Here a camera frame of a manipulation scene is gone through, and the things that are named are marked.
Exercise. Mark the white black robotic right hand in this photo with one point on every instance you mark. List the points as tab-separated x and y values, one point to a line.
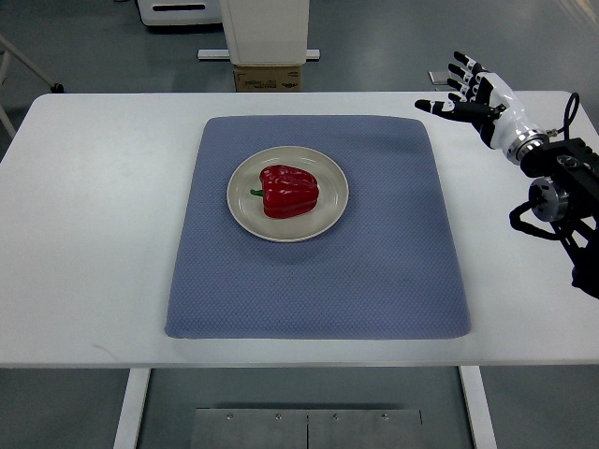
483	99

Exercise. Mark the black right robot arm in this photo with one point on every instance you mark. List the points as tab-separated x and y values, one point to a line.
562	196

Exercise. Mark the cardboard box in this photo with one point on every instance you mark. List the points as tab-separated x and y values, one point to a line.
267	79

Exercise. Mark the right white table leg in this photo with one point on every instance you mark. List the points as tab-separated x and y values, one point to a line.
477	407

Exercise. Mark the left white table leg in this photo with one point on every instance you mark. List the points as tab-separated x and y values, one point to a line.
128	428

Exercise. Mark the white cart frame with wheel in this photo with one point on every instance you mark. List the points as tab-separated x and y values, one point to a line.
8	53

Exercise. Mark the cream round plate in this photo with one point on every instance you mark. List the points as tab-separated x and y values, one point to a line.
247	209

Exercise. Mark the blue textured mat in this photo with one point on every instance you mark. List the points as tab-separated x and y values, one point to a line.
387	270

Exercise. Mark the white table leg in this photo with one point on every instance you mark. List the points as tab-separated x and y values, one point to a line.
128	428
477	407

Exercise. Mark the white machine with slot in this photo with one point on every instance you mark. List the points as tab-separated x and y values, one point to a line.
179	13

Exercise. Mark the white pedestal column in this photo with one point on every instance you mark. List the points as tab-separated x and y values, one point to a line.
264	33

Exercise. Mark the small grey floor plate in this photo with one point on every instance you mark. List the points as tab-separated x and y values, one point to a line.
440	78

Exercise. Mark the red bell pepper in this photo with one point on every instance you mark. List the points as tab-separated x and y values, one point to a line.
286	191

